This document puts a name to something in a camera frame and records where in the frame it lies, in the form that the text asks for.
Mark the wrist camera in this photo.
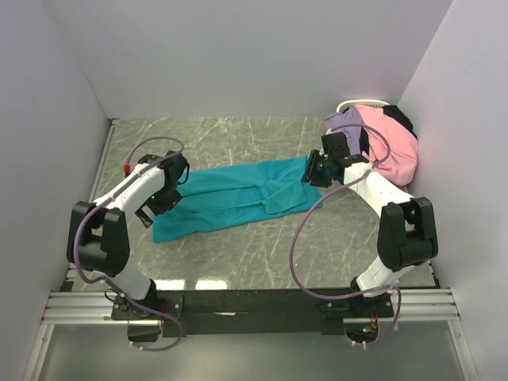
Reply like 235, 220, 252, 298
123, 154, 161, 177
321, 133, 350, 158

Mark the pink t shirt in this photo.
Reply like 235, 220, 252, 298
356, 105, 418, 187

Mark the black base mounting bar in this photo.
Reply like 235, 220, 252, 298
110, 288, 395, 343

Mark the white laundry basket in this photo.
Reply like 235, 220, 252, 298
336, 99, 390, 113

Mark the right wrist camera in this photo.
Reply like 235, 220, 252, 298
321, 133, 350, 158

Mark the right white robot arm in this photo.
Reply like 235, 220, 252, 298
302, 149, 438, 317

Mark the purple t shirt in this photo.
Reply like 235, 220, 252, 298
325, 107, 363, 155

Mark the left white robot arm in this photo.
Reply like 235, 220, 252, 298
67, 151, 190, 319

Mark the teal t shirt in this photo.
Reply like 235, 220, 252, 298
152, 156, 321, 243

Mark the black t shirt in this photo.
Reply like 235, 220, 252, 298
356, 105, 418, 157

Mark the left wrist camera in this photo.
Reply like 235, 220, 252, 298
123, 154, 161, 177

